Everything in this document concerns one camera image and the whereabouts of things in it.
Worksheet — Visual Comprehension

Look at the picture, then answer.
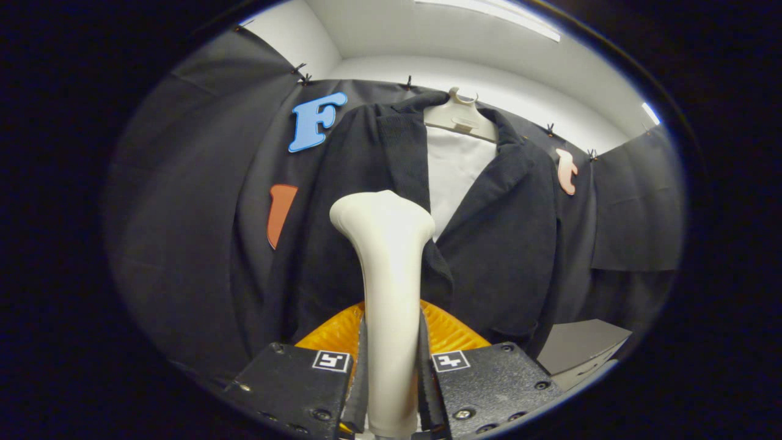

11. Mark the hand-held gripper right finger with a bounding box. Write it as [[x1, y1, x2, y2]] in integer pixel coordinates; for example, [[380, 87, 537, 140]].
[[417, 298, 566, 439]]

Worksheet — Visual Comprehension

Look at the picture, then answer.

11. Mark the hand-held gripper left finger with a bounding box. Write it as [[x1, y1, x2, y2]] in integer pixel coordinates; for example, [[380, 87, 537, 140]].
[[223, 301, 369, 439]]

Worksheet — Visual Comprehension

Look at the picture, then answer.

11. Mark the white garment steamer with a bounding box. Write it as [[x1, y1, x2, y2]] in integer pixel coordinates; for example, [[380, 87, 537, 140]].
[[329, 190, 436, 439]]

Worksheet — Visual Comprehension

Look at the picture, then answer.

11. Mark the black suit jacket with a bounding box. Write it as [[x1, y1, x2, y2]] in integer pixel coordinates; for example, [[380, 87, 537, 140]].
[[229, 90, 596, 367]]

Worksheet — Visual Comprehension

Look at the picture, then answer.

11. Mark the white shirt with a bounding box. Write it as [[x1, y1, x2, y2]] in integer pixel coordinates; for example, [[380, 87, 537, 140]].
[[426, 125, 499, 242]]

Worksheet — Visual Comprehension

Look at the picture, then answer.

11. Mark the white clothes hanger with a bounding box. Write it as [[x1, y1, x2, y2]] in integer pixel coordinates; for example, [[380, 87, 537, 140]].
[[423, 87, 499, 142]]

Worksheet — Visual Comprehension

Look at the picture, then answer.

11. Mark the grey drawer cabinet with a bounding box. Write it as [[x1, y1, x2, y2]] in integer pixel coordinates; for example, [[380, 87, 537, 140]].
[[536, 318, 633, 392]]

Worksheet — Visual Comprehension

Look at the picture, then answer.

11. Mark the black backdrop cloth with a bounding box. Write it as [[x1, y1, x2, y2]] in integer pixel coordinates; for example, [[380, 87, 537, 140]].
[[104, 24, 685, 392]]

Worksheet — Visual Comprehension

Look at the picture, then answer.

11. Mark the ceiling light panel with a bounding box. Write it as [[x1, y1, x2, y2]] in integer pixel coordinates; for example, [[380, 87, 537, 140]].
[[414, 0, 561, 42]]

